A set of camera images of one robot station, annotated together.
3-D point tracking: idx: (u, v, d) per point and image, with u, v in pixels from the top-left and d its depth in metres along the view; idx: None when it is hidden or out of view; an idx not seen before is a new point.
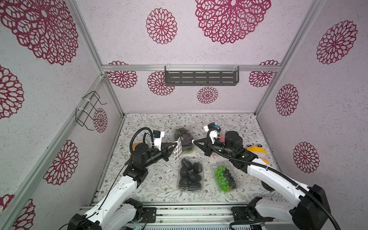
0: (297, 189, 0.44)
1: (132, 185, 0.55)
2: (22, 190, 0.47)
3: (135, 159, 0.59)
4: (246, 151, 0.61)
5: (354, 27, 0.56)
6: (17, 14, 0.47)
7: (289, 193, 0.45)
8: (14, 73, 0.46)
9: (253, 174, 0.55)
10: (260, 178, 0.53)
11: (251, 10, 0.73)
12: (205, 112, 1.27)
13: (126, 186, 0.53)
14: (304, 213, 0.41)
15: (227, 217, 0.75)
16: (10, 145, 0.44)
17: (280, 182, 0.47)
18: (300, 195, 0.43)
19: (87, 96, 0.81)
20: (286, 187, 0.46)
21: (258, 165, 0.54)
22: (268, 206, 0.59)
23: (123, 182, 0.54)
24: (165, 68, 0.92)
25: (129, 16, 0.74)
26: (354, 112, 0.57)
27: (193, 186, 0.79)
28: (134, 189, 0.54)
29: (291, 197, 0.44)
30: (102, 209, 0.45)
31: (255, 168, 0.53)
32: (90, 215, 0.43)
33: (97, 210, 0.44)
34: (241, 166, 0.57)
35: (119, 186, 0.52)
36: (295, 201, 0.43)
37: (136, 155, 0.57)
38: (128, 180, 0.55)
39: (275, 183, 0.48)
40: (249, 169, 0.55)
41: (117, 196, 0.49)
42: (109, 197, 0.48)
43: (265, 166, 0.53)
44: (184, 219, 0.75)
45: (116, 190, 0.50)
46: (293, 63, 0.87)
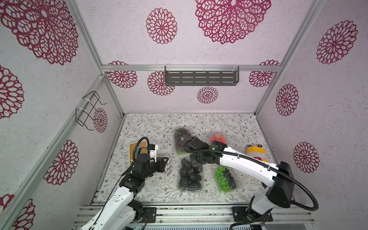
0: (269, 171, 0.45)
1: (129, 196, 0.55)
2: (22, 191, 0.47)
3: (136, 167, 0.61)
4: (213, 142, 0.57)
5: (354, 27, 0.56)
6: (17, 14, 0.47)
7: (263, 177, 0.46)
8: (14, 73, 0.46)
9: (224, 165, 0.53)
10: (233, 168, 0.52)
11: (251, 10, 0.73)
12: (205, 112, 1.27)
13: (122, 198, 0.53)
14: (278, 192, 0.43)
15: (228, 217, 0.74)
16: (10, 145, 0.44)
17: (253, 168, 0.47)
18: (273, 175, 0.44)
19: (87, 96, 0.81)
20: (260, 171, 0.46)
21: (230, 154, 0.52)
22: (258, 201, 0.61)
23: (120, 193, 0.54)
24: (165, 68, 0.92)
25: (129, 16, 0.74)
26: (354, 112, 0.57)
27: (193, 186, 0.79)
28: (131, 199, 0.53)
29: (265, 179, 0.46)
30: (97, 224, 0.45)
31: (227, 159, 0.51)
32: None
33: (93, 224, 0.44)
34: (212, 158, 0.53)
35: (115, 199, 0.52)
36: (270, 183, 0.45)
37: (137, 163, 0.60)
38: (124, 191, 0.55)
39: (248, 169, 0.48)
40: (221, 162, 0.53)
41: (112, 209, 0.49)
42: (105, 211, 0.48)
43: (236, 154, 0.51)
44: (184, 219, 0.75)
45: (112, 203, 0.51)
46: (293, 63, 0.87)
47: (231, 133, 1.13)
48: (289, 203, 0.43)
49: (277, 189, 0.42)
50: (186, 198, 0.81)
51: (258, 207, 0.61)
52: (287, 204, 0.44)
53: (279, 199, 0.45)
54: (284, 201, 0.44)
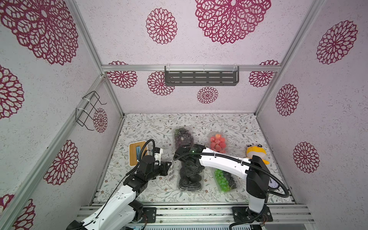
0: (241, 166, 0.49)
1: (131, 195, 0.56)
2: (22, 190, 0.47)
3: (141, 167, 0.63)
4: (193, 145, 0.61)
5: (354, 27, 0.56)
6: (17, 14, 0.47)
7: (237, 171, 0.49)
8: (14, 73, 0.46)
9: (205, 165, 0.57)
10: (213, 166, 0.55)
11: (251, 10, 0.73)
12: (205, 112, 1.27)
13: (125, 196, 0.54)
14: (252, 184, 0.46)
15: (228, 217, 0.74)
16: (10, 145, 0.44)
17: (228, 164, 0.50)
18: (246, 169, 0.47)
19: (87, 96, 0.81)
20: (234, 167, 0.49)
21: (207, 155, 0.55)
22: (251, 200, 0.59)
23: (123, 191, 0.55)
24: (165, 68, 0.92)
25: (129, 16, 0.74)
26: (354, 112, 0.57)
27: (193, 186, 0.79)
28: (133, 199, 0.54)
29: (239, 173, 0.49)
30: (99, 218, 0.45)
31: (206, 160, 0.54)
32: (87, 224, 0.44)
33: (95, 219, 0.45)
34: (194, 161, 0.57)
35: (117, 195, 0.53)
36: (244, 176, 0.48)
37: (143, 163, 0.62)
38: (127, 190, 0.56)
39: (224, 166, 0.51)
40: (202, 162, 0.56)
41: (114, 205, 0.50)
42: (107, 206, 0.49)
43: (212, 154, 0.55)
44: (184, 220, 0.74)
45: (115, 200, 0.51)
46: (293, 63, 0.87)
47: (231, 133, 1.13)
48: (264, 193, 0.46)
49: (250, 182, 0.45)
50: (186, 198, 0.81)
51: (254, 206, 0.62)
52: (263, 195, 0.47)
53: (255, 191, 0.48)
54: (260, 192, 0.47)
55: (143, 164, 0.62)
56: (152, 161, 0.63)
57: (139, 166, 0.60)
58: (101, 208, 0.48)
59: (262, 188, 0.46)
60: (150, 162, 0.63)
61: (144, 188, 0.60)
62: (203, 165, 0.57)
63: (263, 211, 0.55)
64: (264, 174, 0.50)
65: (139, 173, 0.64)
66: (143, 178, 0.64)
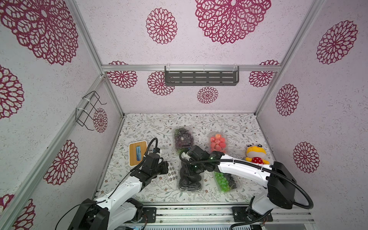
0: (262, 172, 0.47)
1: (138, 185, 0.59)
2: (22, 190, 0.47)
3: (147, 162, 0.67)
4: (212, 152, 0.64)
5: (354, 27, 0.56)
6: (17, 14, 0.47)
7: (257, 178, 0.48)
8: (14, 73, 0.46)
9: (224, 171, 0.57)
10: (232, 173, 0.55)
11: (251, 10, 0.73)
12: (205, 112, 1.27)
13: (133, 184, 0.57)
14: (275, 191, 0.43)
15: (228, 217, 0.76)
16: (10, 145, 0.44)
17: (248, 171, 0.50)
18: (267, 176, 0.46)
19: (87, 96, 0.81)
20: (254, 173, 0.48)
21: (226, 161, 0.56)
22: (259, 201, 0.59)
23: (131, 180, 0.58)
24: (165, 68, 0.92)
25: (129, 16, 0.74)
26: (354, 112, 0.57)
27: (193, 186, 0.79)
28: (138, 189, 0.60)
29: (260, 180, 0.47)
30: (111, 199, 0.48)
31: (224, 166, 0.55)
32: (101, 201, 0.46)
33: (107, 200, 0.47)
34: (212, 167, 0.58)
35: (127, 183, 0.56)
36: (265, 182, 0.46)
37: (149, 158, 0.66)
38: (134, 180, 0.59)
39: (244, 172, 0.51)
40: (220, 168, 0.57)
41: (124, 190, 0.53)
42: (118, 190, 0.52)
43: (231, 160, 0.55)
44: (184, 220, 0.74)
45: (124, 186, 0.54)
46: (293, 63, 0.87)
47: (231, 133, 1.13)
48: (290, 203, 0.43)
49: (273, 189, 0.43)
50: (186, 198, 0.81)
51: (258, 207, 0.61)
52: (288, 204, 0.44)
53: (280, 200, 0.45)
54: (284, 201, 0.44)
55: (149, 158, 0.66)
56: (156, 155, 0.69)
57: (145, 161, 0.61)
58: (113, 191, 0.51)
59: (286, 197, 0.43)
60: (155, 157, 0.67)
61: (150, 182, 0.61)
62: (221, 171, 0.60)
63: (267, 212, 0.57)
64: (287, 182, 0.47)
65: (144, 168, 0.68)
66: (150, 172, 0.67)
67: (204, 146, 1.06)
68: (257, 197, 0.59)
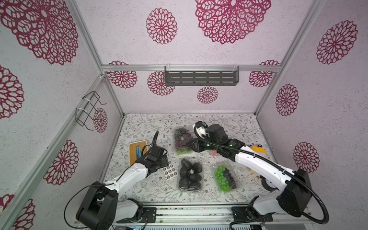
0: (283, 175, 0.45)
1: (143, 172, 0.60)
2: (22, 190, 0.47)
3: (154, 152, 0.69)
4: (233, 140, 0.60)
5: (354, 27, 0.56)
6: (17, 14, 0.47)
7: (275, 178, 0.46)
8: (14, 73, 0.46)
9: (241, 163, 0.55)
10: (249, 166, 0.53)
11: (251, 10, 0.73)
12: (205, 112, 1.27)
13: (139, 170, 0.58)
14: (289, 196, 0.42)
15: (227, 217, 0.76)
16: (10, 145, 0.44)
17: (267, 168, 0.48)
18: (286, 179, 0.44)
19: (87, 96, 0.81)
20: (273, 173, 0.46)
21: (246, 152, 0.54)
22: (262, 201, 0.61)
23: (137, 167, 0.59)
24: (165, 68, 0.92)
25: (129, 16, 0.74)
26: (354, 113, 0.57)
27: (193, 186, 0.79)
28: (143, 176, 0.61)
29: (277, 182, 0.45)
30: (119, 182, 0.49)
31: (242, 157, 0.53)
32: (109, 184, 0.47)
33: (115, 182, 0.48)
34: (229, 154, 0.56)
35: (134, 168, 0.57)
36: (282, 186, 0.44)
37: (155, 147, 0.70)
38: (140, 166, 0.60)
39: (261, 169, 0.49)
40: (237, 158, 0.55)
41: (131, 175, 0.54)
42: (125, 175, 0.53)
43: (252, 153, 0.53)
44: (184, 220, 0.74)
45: (131, 172, 0.55)
46: (293, 63, 0.87)
47: (231, 133, 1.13)
48: (300, 212, 0.42)
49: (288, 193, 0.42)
50: (186, 198, 0.81)
51: (261, 208, 0.61)
52: (297, 213, 0.43)
53: (290, 205, 0.44)
54: (295, 209, 0.43)
55: (155, 147, 0.70)
56: (161, 146, 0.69)
57: (151, 150, 0.70)
58: (120, 176, 0.52)
59: (300, 205, 0.41)
60: (160, 146, 0.70)
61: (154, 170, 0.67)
62: (237, 161, 0.56)
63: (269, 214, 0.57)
64: (306, 192, 0.46)
65: (150, 156, 0.70)
66: (155, 159, 0.69)
67: None
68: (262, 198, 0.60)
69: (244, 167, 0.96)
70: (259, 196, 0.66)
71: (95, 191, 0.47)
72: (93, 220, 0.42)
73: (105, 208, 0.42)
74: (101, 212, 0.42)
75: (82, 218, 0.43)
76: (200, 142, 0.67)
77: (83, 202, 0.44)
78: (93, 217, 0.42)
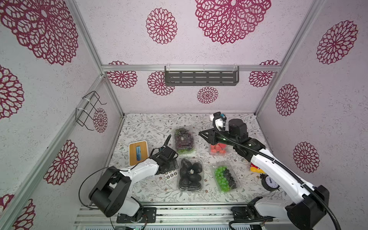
0: (302, 188, 0.42)
1: (155, 167, 0.62)
2: (22, 190, 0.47)
3: (166, 152, 0.72)
4: (252, 139, 0.57)
5: (354, 27, 0.56)
6: (17, 14, 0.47)
7: (292, 189, 0.43)
8: (14, 73, 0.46)
9: (256, 165, 0.53)
10: (264, 171, 0.51)
11: (251, 10, 0.73)
12: (205, 112, 1.27)
13: (152, 164, 0.61)
14: (302, 210, 0.40)
15: (227, 217, 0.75)
16: (10, 145, 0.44)
17: (284, 177, 0.45)
18: (304, 193, 0.41)
19: (87, 96, 0.81)
20: (290, 183, 0.44)
21: (266, 155, 0.51)
22: (265, 205, 0.60)
23: (150, 161, 0.62)
24: (165, 68, 0.92)
25: (129, 16, 0.74)
26: (354, 113, 0.57)
27: (194, 186, 0.79)
28: (154, 171, 0.62)
29: (293, 194, 0.43)
30: (132, 171, 0.51)
31: (259, 159, 0.50)
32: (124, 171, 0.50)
33: (129, 171, 0.51)
34: (245, 154, 0.54)
35: (147, 163, 0.60)
36: (298, 199, 0.42)
37: (168, 148, 0.72)
38: (153, 162, 0.62)
39: (278, 177, 0.46)
40: (253, 159, 0.52)
41: (144, 167, 0.57)
42: (138, 166, 0.56)
43: (272, 158, 0.50)
44: (184, 220, 0.74)
45: (144, 164, 0.58)
46: (293, 63, 0.87)
47: None
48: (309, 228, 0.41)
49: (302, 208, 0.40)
50: (186, 198, 0.81)
51: (263, 210, 0.61)
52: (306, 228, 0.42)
53: (300, 219, 0.42)
54: (304, 224, 0.42)
55: (168, 149, 0.72)
56: (173, 149, 0.74)
57: (164, 150, 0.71)
58: (134, 167, 0.54)
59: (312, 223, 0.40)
60: (172, 149, 0.73)
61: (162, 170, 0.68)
62: (252, 162, 0.53)
63: (269, 217, 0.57)
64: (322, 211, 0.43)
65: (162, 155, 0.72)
66: (166, 159, 0.71)
67: (204, 146, 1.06)
68: (264, 201, 0.63)
69: (244, 167, 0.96)
70: (263, 198, 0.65)
71: (110, 176, 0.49)
72: (104, 201, 0.44)
73: (116, 193, 0.44)
74: (112, 196, 0.44)
75: (94, 199, 0.45)
76: (215, 134, 0.64)
77: (97, 183, 0.46)
78: (104, 199, 0.44)
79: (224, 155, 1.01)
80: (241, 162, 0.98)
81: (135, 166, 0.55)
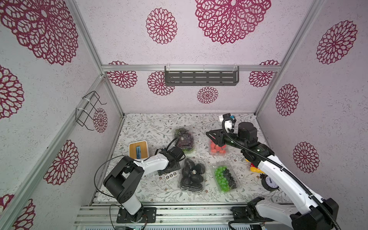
0: (309, 199, 0.41)
1: (166, 161, 0.64)
2: (22, 190, 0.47)
3: (176, 152, 0.75)
4: (261, 144, 0.56)
5: (354, 27, 0.56)
6: (17, 14, 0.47)
7: (299, 200, 0.42)
8: (14, 73, 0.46)
9: (262, 170, 0.52)
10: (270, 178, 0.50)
11: (251, 10, 0.73)
12: (205, 112, 1.27)
13: (162, 158, 0.63)
14: (307, 221, 0.40)
15: (227, 217, 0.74)
16: (10, 145, 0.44)
17: (292, 187, 0.44)
18: (312, 205, 0.40)
19: (87, 96, 0.81)
20: (298, 193, 0.43)
21: (274, 163, 0.50)
22: (266, 207, 0.60)
23: (160, 156, 0.64)
24: (165, 68, 0.92)
25: (129, 16, 0.74)
26: (354, 113, 0.57)
27: (194, 187, 0.79)
28: (164, 165, 0.64)
29: (300, 204, 0.42)
30: (144, 163, 0.53)
31: (268, 167, 0.49)
32: (137, 161, 0.52)
33: (142, 162, 0.53)
34: (253, 159, 0.53)
35: (159, 157, 0.62)
36: (304, 210, 0.41)
37: (178, 148, 0.76)
38: (163, 157, 0.64)
39: (286, 185, 0.45)
40: (260, 166, 0.52)
41: (155, 161, 0.58)
42: (150, 159, 0.57)
43: (280, 166, 0.49)
44: (184, 220, 0.74)
45: (155, 158, 0.60)
46: (293, 63, 0.87)
47: None
48: None
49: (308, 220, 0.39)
50: (186, 198, 0.81)
51: (263, 211, 0.61)
52: None
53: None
54: None
55: (178, 149, 0.76)
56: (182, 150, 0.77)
57: (173, 150, 0.76)
58: (146, 159, 0.56)
59: None
60: (182, 150, 0.77)
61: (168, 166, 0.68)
62: (259, 168, 0.53)
63: (270, 218, 0.59)
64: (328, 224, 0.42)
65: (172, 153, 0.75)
66: (176, 157, 0.74)
67: (204, 146, 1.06)
68: (265, 203, 0.63)
69: (244, 167, 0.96)
70: (265, 199, 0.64)
71: (124, 165, 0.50)
72: (117, 189, 0.46)
73: (130, 181, 0.46)
74: (125, 184, 0.46)
75: (109, 184, 0.47)
76: (224, 135, 0.63)
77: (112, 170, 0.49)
78: (117, 186, 0.47)
79: (224, 155, 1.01)
80: (241, 162, 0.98)
81: (147, 159, 0.57)
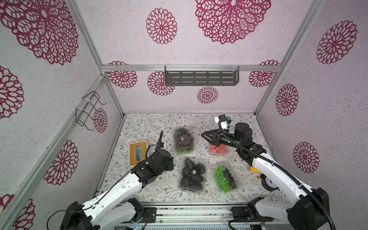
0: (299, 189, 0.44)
1: (136, 186, 0.53)
2: (21, 191, 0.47)
3: (156, 159, 0.60)
4: (255, 144, 0.60)
5: (354, 27, 0.56)
6: (17, 14, 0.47)
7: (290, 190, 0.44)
8: (14, 73, 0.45)
9: (256, 167, 0.55)
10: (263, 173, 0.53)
11: (251, 10, 0.73)
12: (205, 112, 1.27)
13: (130, 185, 0.51)
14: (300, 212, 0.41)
15: (227, 217, 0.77)
16: (9, 145, 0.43)
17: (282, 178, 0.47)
18: (301, 194, 0.42)
19: (87, 96, 0.81)
20: (288, 184, 0.45)
21: (265, 159, 0.53)
22: (265, 207, 0.60)
23: (128, 180, 0.52)
24: (165, 68, 0.92)
25: (129, 16, 0.74)
26: (354, 113, 0.57)
27: (194, 187, 0.79)
28: (137, 189, 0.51)
29: (291, 195, 0.44)
30: (99, 204, 0.44)
31: (259, 162, 0.53)
32: (86, 208, 0.42)
33: (96, 204, 0.44)
34: (247, 157, 0.57)
35: (122, 184, 0.50)
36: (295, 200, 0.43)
37: (158, 155, 0.60)
38: (132, 180, 0.52)
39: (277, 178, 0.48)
40: (254, 163, 0.55)
41: (119, 192, 0.48)
42: (110, 193, 0.47)
43: (271, 161, 0.52)
44: (184, 220, 0.74)
45: (119, 188, 0.49)
46: (293, 63, 0.87)
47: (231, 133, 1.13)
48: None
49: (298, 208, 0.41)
50: (186, 198, 0.81)
51: (263, 210, 0.61)
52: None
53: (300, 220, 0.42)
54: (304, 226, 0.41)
55: (159, 155, 0.60)
56: (165, 154, 0.61)
57: (154, 157, 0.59)
58: (102, 196, 0.46)
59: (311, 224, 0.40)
60: (165, 155, 0.61)
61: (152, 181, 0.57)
62: (253, 165, 0.56)
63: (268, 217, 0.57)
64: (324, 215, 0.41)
65: (152, 164, 0.61)
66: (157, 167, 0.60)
67: (204, 146, 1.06)
68: (265, 202, 0.63)
69: (244, 167, 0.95)
70: (265, 199, 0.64)
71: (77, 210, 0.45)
72: None
73: None
74: None
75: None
76: (220, 136, 0.64)
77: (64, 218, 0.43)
78: None
79: (224, 155, 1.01)
80: (241, 162, 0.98)
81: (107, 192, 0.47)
